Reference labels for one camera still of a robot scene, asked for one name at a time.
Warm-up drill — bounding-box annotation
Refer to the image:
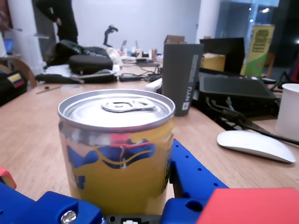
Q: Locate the brown cardboard box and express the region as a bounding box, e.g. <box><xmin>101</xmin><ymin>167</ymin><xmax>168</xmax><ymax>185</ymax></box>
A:
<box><xmin>163</xmin><ymin>35</ymin><xmax>188</xmax><ymax>45</ymax></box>

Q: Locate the black fabric bag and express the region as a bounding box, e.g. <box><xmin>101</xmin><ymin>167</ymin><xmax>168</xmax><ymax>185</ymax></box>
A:
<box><xmin>45</xmin><ymin>39</ymin><xmax>110</xmax><ymax>68</ymax></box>

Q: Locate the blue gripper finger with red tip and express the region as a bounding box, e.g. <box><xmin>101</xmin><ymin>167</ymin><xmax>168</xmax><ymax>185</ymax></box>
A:
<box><xmin>168</xmin><ymin>139</ymin><xmax>229</xmax><ymax>199</ymax></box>
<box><xmin>0</xmin><ymin>166</ymin><xmax>103</xmax><ymax>224</ymax></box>

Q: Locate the black cable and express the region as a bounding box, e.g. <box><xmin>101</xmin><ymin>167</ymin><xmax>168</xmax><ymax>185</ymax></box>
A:
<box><xmin>205</xmin><ymin>97</ymin><xmax>299</xmax><ymax>146</ymax></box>

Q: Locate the black oval zip case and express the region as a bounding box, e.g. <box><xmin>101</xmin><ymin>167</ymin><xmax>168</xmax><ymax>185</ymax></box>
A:
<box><xmin>68</xmin><ymin>54</ymin><xmax>114</xmax><ymax>76</ymax></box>

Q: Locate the person in black clothes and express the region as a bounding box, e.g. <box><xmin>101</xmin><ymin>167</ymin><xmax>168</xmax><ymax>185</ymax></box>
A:
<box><xmin>35</xmin><ymin>0</ymin><xmax>78</xmax><ymax>44</ymax></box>

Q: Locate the yellow cardboard box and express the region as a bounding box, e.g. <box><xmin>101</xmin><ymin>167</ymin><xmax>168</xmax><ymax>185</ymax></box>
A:
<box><xmin>200</xmin><ymin>53</ymin><xmax>227</xmax><ymax>72</ymax></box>

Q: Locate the curved wooden chair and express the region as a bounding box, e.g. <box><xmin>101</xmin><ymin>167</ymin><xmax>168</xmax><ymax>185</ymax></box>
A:
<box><xmin>0</xmin><ymin>57</ymin><xmax>38</xmax><ymax>89</ymax></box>

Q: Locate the white charger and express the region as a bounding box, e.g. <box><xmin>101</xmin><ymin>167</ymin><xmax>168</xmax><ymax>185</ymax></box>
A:
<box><xmin>145</xmin><ymin>77</ymin><xmax>164</xmax><ymax>92</ymax></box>

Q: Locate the grey tumbler with white print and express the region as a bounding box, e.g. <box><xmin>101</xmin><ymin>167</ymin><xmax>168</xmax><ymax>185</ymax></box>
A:
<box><xmin>161</xmin><ymin>43</ymin><xmax>205</xmax><ymax>117</ymax></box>

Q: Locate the red camera mount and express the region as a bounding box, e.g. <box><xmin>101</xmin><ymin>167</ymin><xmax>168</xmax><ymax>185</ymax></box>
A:
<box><xmin>196</xmin><ymin>187</ymin><xmax>299</xmax><ymax>224</ymax></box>

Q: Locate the black bag with flag patch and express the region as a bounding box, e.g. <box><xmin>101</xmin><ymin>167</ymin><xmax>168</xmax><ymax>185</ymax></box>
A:
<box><xmin>0</xmin><ymin>71</ymin><xmax>28</xmax><ymax>107</ymax></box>

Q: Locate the grey flat sleeve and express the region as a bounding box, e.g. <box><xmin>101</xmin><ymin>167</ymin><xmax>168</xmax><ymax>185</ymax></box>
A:
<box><xmin>35</xmin><ymin>69</ymin><xmax>118</xmax><ymax>84</ymax></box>

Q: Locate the yellow energy drink can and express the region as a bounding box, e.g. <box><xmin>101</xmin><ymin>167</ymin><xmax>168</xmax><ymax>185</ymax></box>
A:
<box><xmin>57</xmin><ymin>89</ymin><xmax>176</xmax><ymax>217</ymax></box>

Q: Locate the white paper cup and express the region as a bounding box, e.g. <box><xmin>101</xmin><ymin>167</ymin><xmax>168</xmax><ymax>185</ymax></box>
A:
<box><xmin>275</xmin><ymin>83</ymin><xmax>299</xmax><ymax>142</ymax></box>

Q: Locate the black jointed desk arm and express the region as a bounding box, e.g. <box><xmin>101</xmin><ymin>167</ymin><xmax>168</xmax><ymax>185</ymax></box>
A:
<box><xmin>103</xmin><ymin>24</ymin><xmax>119</xmax><ymax>47</ymax></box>

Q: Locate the black box device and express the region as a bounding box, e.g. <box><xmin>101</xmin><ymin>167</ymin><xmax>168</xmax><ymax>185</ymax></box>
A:
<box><xmin>198</xmin><ymin>37</ymin><xmax>282</xmax><ymax>115</ymax></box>

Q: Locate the black power adapter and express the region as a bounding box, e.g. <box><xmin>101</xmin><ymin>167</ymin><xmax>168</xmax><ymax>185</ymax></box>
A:
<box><xmin>119</xmin><ymin>73</ymin><xmax>148</xmax><ymax>82</ymax></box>

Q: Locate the small open laptop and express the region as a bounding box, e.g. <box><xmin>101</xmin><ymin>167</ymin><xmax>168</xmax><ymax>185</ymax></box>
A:
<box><xmin>2</xmin><ymin>39</ymin><xmax>14</xmax><ymax>56</ymax></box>

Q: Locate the white computer mouse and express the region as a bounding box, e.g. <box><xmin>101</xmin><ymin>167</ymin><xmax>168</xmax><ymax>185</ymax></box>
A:
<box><xmin>217</xmin><ymin>130</ymin><xmax>297</xmax><ymax>164</ymax></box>

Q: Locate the white plastic bag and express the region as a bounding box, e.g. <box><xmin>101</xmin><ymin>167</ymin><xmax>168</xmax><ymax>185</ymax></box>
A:
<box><xmin>105</xmin><ymin>47</ymin><xmax>124</xmax><ymax>67</ymax></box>

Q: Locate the yellow printed standing display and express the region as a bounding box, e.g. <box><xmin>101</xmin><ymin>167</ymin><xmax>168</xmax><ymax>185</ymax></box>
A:
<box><xmin>240</xmin><ymin>24</ymin><xmax>276</xmax><ymax>77</ymax></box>

